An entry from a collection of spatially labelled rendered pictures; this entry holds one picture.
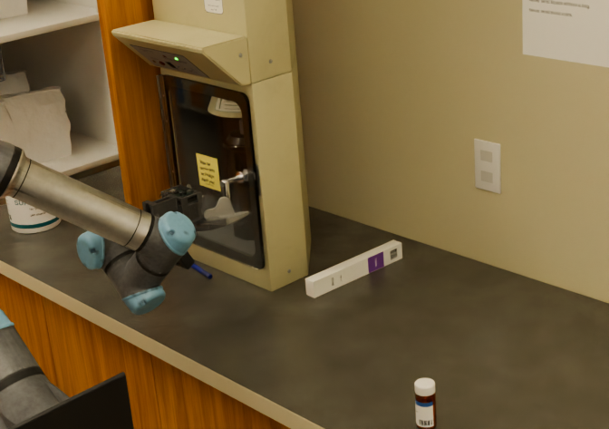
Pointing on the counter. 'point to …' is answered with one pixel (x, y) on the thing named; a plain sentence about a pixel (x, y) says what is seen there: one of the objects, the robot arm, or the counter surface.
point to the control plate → (169, 60)
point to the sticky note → (208, 171)
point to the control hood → (193, 48)
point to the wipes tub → (29, 218)
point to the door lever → (229, 184)
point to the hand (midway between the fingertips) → (227, 207)
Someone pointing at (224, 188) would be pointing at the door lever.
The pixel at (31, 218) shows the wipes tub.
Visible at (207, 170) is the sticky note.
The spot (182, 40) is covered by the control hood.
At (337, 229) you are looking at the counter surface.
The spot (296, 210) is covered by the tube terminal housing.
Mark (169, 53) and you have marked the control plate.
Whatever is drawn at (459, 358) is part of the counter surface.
